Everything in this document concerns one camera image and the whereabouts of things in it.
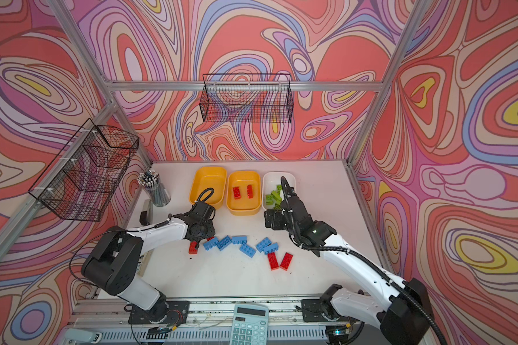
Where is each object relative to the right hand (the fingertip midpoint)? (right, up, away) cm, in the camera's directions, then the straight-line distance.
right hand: (276, 218), depth 80 cm
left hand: (-27, -8, +14) cm, 31 cm away
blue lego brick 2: (-5, -12, +9) cm, 16 cm away
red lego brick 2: (-11, +9, +24) cm, 28 cm away
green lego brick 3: (+3, +11, +25) cm, 28 cm away
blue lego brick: (-11, -14, +7) cm, 19 cm away
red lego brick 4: (-1, -18, +4) cm, 18 cm away
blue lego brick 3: (-2, -14, +7) cm, 15 cm away
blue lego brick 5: (-21, -12, +9) cm, 26 cm away
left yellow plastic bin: (-33, +16, +34) cm, 50 cm away
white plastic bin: (-1, +14, +26) cm, 30 cm away
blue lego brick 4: (-15, -11, +9) cm, 20 cm away
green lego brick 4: (+2, +2, +19) cm, 20 cm away
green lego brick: (-2, +5, +20) cm, 20 cm away
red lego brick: (-18, +8, +26) cm, 32 cm away
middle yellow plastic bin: (-15, +8, +26) cm, 31 cm away
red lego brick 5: (+4, -18, +4) cm, 19 cm away
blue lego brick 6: (-27, -12, +8) cm, 30 cm away
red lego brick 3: (-34, -14, +7) cm, 37 cm away
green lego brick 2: (+2, +6, +22) cm, 23 cm away
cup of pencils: (-52, +15, +10) cm, 55 cm away
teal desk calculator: (-9, -33, -10) cm, 36 cm away
